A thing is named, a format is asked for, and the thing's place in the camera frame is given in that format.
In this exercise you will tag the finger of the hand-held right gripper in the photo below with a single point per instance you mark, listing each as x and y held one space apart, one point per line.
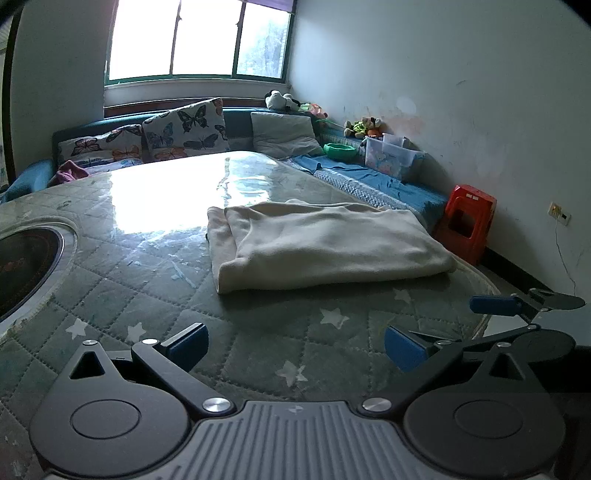
494 305
498 335

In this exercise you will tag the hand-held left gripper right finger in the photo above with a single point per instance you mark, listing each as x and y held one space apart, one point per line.
406 348

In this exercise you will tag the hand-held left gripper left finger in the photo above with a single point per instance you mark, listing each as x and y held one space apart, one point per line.
187 346

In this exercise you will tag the cream knit garment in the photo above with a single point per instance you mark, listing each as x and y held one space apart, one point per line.
323 244

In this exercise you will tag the grey quilted star table cover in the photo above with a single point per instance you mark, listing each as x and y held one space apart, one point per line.
138 277

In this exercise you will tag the red plastic stool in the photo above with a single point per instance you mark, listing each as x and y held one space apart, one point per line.
480 203

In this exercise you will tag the blue sofa blanket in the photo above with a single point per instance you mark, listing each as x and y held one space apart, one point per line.
406 191

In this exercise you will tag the clear plastic storage box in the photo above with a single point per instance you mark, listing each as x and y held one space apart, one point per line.
388 159

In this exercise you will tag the black round hot plate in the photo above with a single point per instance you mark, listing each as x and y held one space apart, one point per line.
23 267

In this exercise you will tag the flat butterfly print cushion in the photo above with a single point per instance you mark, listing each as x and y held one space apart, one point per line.
120 165

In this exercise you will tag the green bowl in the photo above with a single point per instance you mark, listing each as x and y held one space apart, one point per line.
339 154

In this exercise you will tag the orange plush toy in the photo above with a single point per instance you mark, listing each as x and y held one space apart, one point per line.
375 134

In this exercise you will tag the pink cloth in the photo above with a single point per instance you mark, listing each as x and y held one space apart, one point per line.
69 173

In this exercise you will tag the large butterfly print pillow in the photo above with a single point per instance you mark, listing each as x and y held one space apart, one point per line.
184 129

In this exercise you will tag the brown bear plush toy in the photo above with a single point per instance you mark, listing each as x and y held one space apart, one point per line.
371 123

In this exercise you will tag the small butterfly print pillow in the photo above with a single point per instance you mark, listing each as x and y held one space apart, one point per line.
101 143

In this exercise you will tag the green plush toy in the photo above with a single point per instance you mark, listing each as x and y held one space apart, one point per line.
353 129

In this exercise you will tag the blue corner sofa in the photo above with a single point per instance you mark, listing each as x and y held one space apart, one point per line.
240 123

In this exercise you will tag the grey pillow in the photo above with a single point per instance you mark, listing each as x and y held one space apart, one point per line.
284 134

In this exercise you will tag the colourful toy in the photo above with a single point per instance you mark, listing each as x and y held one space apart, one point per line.
316 110

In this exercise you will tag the panda plush toy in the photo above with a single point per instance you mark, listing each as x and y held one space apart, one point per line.
277 99

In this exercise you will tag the green framed window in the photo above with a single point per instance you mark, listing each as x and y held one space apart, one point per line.
138 37

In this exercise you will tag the purple curtain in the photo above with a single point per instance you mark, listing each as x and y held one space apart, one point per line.
272 4

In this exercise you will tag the wall socket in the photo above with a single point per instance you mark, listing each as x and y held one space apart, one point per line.
556 211

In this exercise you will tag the dark door frame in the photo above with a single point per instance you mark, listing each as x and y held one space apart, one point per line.
10 92

